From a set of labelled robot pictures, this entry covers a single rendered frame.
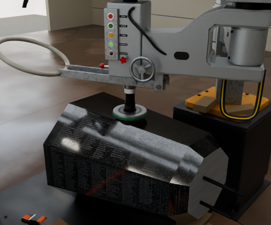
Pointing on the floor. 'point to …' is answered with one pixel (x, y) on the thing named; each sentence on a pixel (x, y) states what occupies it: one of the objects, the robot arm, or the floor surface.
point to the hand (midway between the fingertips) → (17, 1)
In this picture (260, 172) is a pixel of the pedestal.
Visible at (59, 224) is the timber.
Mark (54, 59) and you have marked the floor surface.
